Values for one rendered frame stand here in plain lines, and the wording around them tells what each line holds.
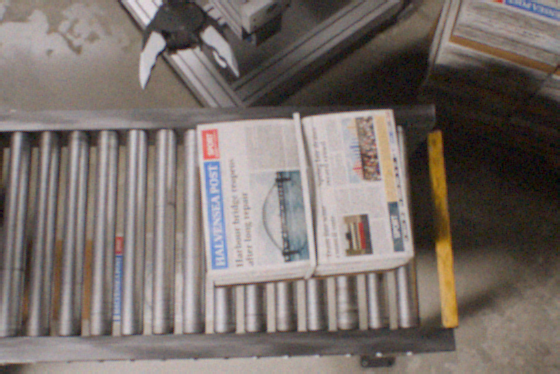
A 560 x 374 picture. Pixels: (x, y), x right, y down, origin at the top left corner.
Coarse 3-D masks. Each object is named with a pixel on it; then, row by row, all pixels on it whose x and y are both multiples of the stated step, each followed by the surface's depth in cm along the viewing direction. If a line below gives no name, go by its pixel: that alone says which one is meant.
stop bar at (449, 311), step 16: (432, 144) 148; (432, 160) 147; (432, 176) 146; (432, 192) 146; (448, 224) 143; (448, 240) 142; (448, 256) 141; (448, 272) 140; (448, 288) 140; (448, 304) 139; (448, 320) 138
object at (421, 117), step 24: (0, 120) 148; (24, 120) 148; (48, 120) 149; (72, 120) 149; (96, 120) 149; (120, 120) 149; (144, 120) 149; (168, 120) 149; (192, 120) 150; (216, 120) 150; (240, 120) 150; (408, 120) 151; (432, 120) 151; (96, 144) 158; (120, 144) 158
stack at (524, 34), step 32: (448, 0) 217; (480, 0) 157; (512, 0) 157; (544, 0) 157; (448, 32) 184; (480, 32) 170; (512, 32) 164; (544, 32) 160; (448, 64) 188; (480, 64) 183; (512, 64) 178; (416, 96) 219; (448, 96) 209; (480, 96) 202; (512, 96) 195; (544, 96) 188; (448, 128) 234; (512, 128) 213; (544, 128) 208; (544, 160) 230
